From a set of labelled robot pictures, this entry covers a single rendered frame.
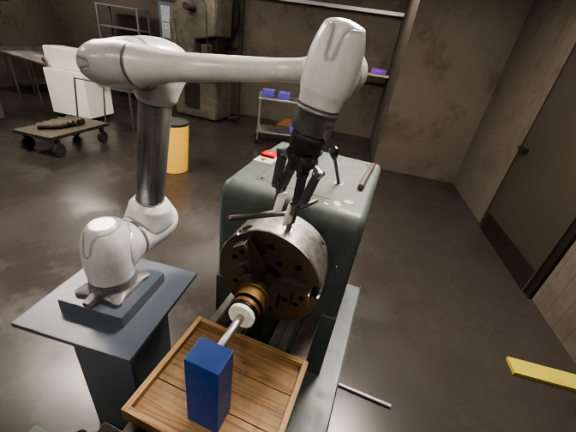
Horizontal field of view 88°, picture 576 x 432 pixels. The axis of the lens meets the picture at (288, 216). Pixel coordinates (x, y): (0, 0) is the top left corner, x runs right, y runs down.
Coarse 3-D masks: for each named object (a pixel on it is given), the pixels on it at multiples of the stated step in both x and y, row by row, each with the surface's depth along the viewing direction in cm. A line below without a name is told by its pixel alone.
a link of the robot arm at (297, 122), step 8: (296, 112) 61; (304, 112) 59; (312, 112) 58; (320, 112) 58; (296, 120) 61; (304, 120) 60; (312, 120) 59; (320, 120) 59; (328, 120) 60; (336, 120) 62; (296, 128) 62; (304, 128) 60; (312, 128) 60; (320, 128) 60; (328, 128) 61; (312, 136) 61; (320, 136) 61; (328, 136) 63
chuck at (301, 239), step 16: (256, 224) 83; (272, 224) 82; (256, 240) 81; (272, 240) 79; (288, 240) 77; (304, 240) 81; (224, 256) 88; (272, 256) 82; (288, 256) 80; (304, 256) 78; (320, 256) 83; (224, 272) 91; (240, 272) 88; (272, 272) 95; (288, 272) 82; (304, 272) 80; (320, 272) 81; (320, 288) 85
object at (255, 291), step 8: (240, 288) 79; (248, 288) 76; (256, 288) 76; (264, 288) 79; (240, 296) 75; (248, 296) 74; (256, 296) 74; (264, 296) 76; (232, 304) 74; (248, 304) 72; (256, 304) 73; (264, 304) 75; (256, 312) 73; (256, 320) 74
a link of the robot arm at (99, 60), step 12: (120, 36) 76; (132, 36) 78; (84, 48) 71; (96, 48) 70; (108, 48) 68; (120, 48) 68; (84, 60) 72; (96, 60) 70; (108, 60) 69; (120, 60) 68; (84, 72) 74; (96, 72) 72; (108, 72) 70; (120, 72) 69; (108, 84) 74; (120, 84) 73
